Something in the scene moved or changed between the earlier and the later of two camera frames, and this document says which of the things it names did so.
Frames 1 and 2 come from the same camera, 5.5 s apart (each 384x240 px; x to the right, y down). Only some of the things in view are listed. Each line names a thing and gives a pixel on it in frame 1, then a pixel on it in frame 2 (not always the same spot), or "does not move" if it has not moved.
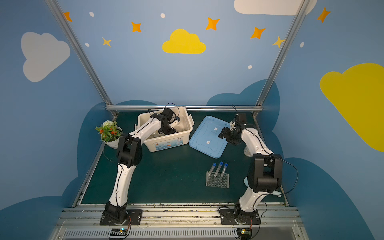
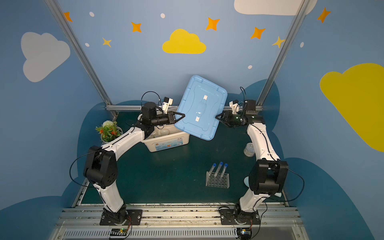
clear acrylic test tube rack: [218, 181] does not move
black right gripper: [227, 134] -> [227, 118]
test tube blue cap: [217, 171] does not move
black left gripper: [165, 128] -> [171, 117]
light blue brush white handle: [246, 181] does not move
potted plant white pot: [110, 133] does not move
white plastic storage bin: [179, 117] does not move
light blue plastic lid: [206, 138] -> [203, 101]
